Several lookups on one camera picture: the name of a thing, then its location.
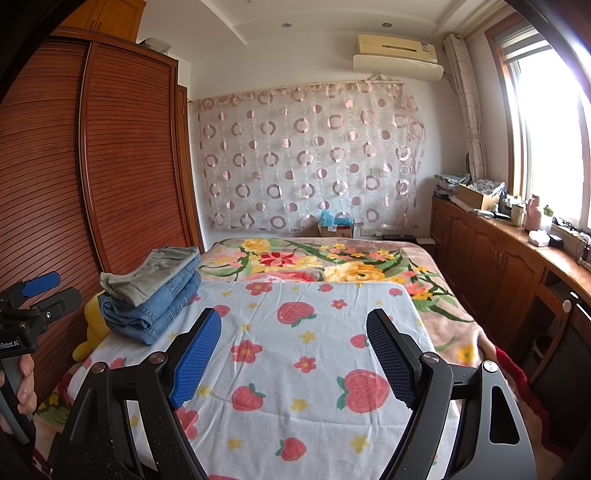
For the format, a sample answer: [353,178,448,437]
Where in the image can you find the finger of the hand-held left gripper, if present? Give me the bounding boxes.
[2,271,62,308]
[28,287,84,333]

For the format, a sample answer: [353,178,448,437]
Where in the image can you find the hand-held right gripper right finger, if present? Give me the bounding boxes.
[366,308,539,480]

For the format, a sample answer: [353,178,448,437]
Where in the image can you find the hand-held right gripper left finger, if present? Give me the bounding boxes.
[48,308,222,480]

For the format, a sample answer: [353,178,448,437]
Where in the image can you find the green pants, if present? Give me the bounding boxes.
[99,247,201,306]

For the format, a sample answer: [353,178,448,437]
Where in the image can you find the person's left hand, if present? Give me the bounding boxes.
[0,355,40,435]

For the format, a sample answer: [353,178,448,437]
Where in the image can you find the yellow plush toy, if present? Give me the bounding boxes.
[71,293,109,363]

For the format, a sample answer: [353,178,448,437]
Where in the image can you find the folded blue jeans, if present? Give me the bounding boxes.
[97,265,202,346]

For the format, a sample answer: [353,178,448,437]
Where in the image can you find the strawberry print bed sheet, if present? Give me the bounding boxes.
[67,279,467,480]

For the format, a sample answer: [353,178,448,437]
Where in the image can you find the floral blanket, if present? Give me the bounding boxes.
[34,236,559,462]

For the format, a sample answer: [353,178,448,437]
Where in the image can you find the long wooden cabinet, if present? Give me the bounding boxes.
[431,194,591,384]

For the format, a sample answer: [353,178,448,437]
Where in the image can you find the wooden slatted wardrobe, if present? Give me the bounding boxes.
[0,25,206,416]

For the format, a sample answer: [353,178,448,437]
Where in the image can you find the small box with blue bag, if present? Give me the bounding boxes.
[318,210,356,238]

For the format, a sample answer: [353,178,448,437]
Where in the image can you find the open cardboard box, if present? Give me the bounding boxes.
[455,182,505,212]

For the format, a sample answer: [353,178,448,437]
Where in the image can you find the pink figurine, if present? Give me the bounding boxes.
[524,194,543,229]

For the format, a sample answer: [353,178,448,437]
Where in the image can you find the circle pattern sheer curtain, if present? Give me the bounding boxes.
[187,80,426,234]

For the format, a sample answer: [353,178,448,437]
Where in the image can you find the white window curtain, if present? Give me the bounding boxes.
[443,32,488,176]

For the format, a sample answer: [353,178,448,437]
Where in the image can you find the wooden overhead cabinet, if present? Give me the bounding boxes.
[60,0,148,44]

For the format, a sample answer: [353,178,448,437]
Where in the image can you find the window with wooden frame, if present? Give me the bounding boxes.
[485,14,591,241]

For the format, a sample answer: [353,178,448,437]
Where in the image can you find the wall air conditioner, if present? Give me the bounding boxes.
[352,32,445,83]

